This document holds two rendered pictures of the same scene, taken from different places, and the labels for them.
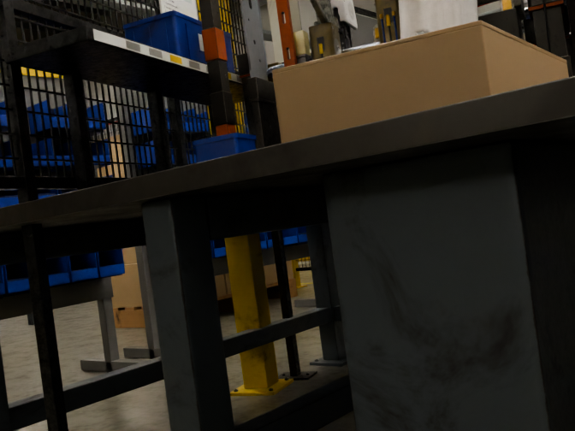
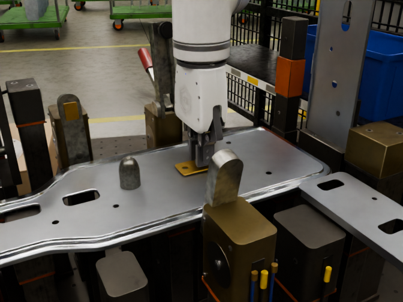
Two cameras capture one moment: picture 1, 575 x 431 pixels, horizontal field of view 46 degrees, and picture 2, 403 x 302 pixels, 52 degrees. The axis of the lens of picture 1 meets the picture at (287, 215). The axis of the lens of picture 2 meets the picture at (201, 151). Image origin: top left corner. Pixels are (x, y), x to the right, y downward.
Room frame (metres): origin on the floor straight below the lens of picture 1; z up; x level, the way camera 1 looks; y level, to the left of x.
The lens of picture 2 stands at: (2.18, -0.69, 1.34)
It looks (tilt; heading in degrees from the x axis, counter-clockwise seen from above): 27 degrees down; 129
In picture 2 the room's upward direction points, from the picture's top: straight up
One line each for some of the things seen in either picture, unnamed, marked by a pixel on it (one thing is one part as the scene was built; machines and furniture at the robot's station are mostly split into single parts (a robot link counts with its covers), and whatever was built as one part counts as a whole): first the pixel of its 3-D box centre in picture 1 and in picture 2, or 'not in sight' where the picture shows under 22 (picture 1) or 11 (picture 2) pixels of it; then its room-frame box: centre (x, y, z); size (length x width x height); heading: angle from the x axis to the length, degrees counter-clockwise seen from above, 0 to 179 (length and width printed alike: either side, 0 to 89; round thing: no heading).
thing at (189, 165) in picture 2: not in sight; (201, 162); (1.79, -0.21, 1.01); 0.08 x 0.04 x 0.01; 67
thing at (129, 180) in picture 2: not in sight; (129, 175); (1.74, -0.33, 1.02); 0.03 x 0.03 x 0.07
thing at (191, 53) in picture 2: not in sight; (200, 48); (1.79, -0.21, 1.20); 0.09 x 0.08 x 0.03; 157
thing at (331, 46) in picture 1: (331, 98); (164, 182); (1.63, -0.14, 0.87); 0.10 x 0.07 x 0.35; 157
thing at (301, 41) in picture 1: (308, 103); not in sight; (1.71, -0.09, 0.88); 0.04 x 0.04 x 0.37; 67
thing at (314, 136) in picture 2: (267, 132); (315, 203); (1.91, 0.03, 0.85); 0.12 x 0.03 x 0.30; 157
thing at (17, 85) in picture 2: not in sight; (42, 186); (1.50, -0.35, 0.91); 0.07 x 0.05 x 0.42; 157
